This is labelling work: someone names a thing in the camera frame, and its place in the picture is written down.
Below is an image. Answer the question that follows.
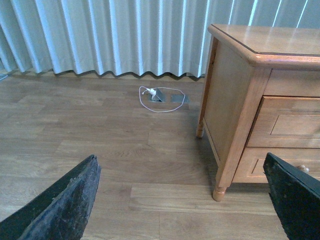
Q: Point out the closed metal floor plate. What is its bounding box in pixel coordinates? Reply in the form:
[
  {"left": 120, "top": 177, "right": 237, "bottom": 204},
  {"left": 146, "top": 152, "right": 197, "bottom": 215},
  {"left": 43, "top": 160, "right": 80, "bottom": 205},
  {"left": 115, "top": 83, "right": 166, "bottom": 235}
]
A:
[{"left": 170, "top": 94, "right": 190, "bottom": 104}]

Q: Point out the wooden drawer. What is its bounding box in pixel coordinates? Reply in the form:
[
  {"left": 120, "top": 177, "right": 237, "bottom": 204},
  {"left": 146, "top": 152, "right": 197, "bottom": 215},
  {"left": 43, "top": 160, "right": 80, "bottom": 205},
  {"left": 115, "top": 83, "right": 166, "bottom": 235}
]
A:
[
  {"left": 232, "top": 147, "right": 320, "bottom": 183},
  {"left": 247, "top": 96, "right": 320, "bottom": 149}
]

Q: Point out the light wooden nightstand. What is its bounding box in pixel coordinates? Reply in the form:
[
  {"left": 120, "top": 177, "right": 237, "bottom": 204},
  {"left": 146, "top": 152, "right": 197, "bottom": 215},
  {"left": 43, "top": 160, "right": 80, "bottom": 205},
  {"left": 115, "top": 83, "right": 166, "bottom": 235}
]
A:
[{"left": 196, "top": 24, "right": 320, "bottom": 202}]

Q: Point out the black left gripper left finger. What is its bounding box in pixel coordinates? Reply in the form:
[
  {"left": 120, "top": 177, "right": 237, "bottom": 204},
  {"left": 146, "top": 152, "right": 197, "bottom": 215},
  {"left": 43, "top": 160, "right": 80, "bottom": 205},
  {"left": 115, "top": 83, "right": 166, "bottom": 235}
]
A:
[{"left": 0, "top": 155, "right": 101, "bottom": 240}]

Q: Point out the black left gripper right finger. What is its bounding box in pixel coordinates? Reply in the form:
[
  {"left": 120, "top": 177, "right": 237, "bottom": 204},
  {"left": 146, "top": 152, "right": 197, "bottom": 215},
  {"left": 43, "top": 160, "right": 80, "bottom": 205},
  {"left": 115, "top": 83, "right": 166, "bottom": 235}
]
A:
[{"left": 263, "top": 152, "right": 320, "bottom": 240}]

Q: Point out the white floor cable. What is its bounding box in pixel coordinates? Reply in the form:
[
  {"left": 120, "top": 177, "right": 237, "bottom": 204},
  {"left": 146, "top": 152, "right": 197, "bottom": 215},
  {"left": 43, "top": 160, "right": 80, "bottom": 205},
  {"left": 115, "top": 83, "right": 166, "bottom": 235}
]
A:
[{"left": 138, "top": 86, "right": 186, "bottom": 114}]

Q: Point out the pale green curtain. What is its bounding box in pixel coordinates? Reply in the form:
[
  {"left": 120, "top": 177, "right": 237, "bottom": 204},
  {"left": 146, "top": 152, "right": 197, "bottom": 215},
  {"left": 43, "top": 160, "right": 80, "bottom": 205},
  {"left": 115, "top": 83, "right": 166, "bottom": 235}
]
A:
[{"left": 0, "top": 0, "right": 320, "bottom": 77}]

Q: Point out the open metal floor socket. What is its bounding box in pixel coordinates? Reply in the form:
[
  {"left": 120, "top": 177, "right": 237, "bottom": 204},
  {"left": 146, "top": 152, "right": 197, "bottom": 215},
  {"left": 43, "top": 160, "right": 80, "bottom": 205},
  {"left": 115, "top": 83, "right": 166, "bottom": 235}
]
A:
[{"left": 149, "top": 88, "right": 166, "bottom": 103}]

